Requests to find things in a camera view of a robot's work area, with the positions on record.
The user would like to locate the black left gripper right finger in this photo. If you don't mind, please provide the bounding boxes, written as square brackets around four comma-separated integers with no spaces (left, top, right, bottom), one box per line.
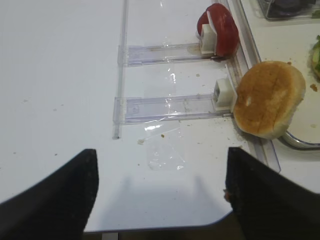
[224,147,320,240]

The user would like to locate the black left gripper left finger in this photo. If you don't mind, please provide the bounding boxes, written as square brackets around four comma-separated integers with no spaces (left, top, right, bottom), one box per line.
[0,149,99,240]

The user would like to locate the lettuce leaf on bun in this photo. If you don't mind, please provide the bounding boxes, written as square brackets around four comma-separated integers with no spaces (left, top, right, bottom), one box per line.
[311,35,320,78]

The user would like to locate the stacked tomato slices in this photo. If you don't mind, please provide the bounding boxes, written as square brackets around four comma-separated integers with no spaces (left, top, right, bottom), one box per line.
[196,3,240,58]

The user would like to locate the white tomato pusher block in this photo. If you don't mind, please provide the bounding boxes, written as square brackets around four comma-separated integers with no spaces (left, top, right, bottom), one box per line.
[199,24,217,55]

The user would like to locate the clear tape patch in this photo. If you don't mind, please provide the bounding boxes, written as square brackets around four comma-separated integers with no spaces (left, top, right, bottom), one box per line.
[143,121,186,171]

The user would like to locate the white left bun pusher block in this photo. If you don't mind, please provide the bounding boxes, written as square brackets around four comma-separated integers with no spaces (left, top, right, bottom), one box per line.
[212,78,238,113]

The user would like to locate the metal baking tray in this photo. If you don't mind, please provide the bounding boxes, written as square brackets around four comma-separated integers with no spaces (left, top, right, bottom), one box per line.
[230,0,320,150]

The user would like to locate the clear plastic vegetable box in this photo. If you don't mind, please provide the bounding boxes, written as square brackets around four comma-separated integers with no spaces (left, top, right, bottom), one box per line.
[257,0,320,21]

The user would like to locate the bun bottom on rail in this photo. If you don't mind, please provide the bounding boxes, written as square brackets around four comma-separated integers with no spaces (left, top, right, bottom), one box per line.
[233,61,306,140]

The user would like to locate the clear left bun slide rail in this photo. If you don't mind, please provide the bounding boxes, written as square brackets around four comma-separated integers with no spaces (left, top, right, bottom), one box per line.
[113,94,232,125]

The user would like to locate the clear left long rail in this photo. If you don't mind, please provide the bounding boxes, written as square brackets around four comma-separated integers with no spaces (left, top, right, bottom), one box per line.
[223,0,281,173]

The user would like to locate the clear tomato slide rail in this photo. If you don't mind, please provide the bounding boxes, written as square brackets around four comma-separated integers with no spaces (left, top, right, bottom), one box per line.
[117,43,217,67]

